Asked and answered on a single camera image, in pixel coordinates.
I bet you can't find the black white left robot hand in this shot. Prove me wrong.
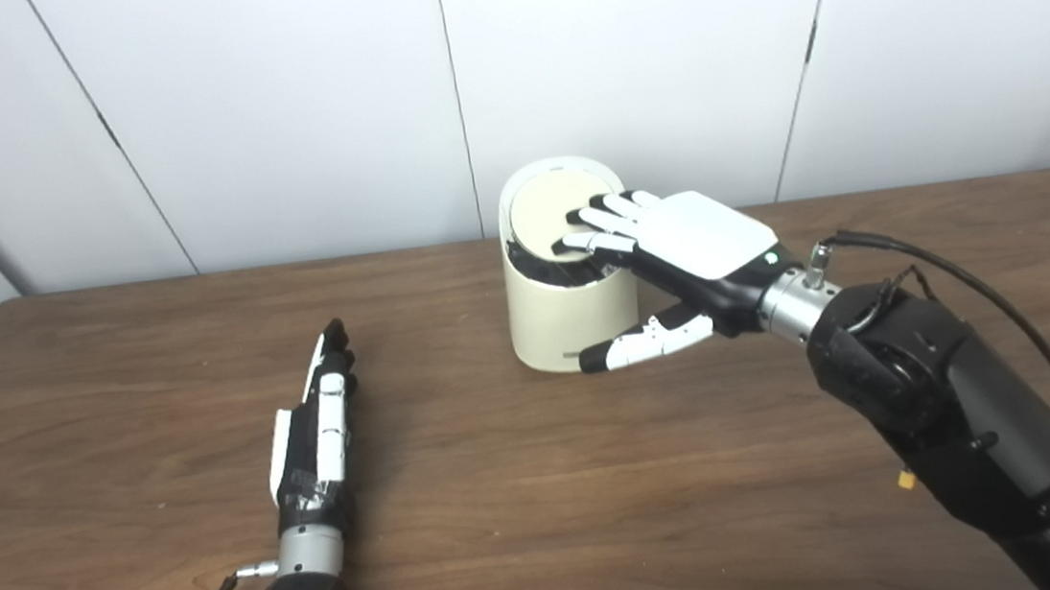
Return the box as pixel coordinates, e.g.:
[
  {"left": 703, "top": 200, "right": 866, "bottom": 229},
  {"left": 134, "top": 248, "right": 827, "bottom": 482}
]
[{"left": 254, "top": 317, "right": 373, "bottom": 538}]

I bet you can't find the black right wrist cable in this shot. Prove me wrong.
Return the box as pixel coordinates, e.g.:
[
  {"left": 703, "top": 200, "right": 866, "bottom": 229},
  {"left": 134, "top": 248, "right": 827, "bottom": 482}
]
[{"left": 802, "top": 209, "right": 1050, "bottom": 546}]

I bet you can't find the cream round bin lid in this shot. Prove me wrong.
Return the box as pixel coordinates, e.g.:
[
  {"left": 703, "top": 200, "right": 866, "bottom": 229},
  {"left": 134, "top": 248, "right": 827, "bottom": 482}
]
[{"left": 506, "top": 164, "right": 620, "bottom": 266}]

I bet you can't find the cream-colored bin body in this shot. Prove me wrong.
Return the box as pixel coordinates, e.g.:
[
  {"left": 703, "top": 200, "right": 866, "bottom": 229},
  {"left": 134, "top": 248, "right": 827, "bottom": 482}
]
[{"left": 493, "top": 151, "right": 648, "bottom": 379}]

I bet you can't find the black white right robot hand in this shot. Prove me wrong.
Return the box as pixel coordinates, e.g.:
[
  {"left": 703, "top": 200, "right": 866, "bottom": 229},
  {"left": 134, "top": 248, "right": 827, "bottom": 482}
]
[{"left": 547, "top": 175, "right": 813, "bottom": 377}]

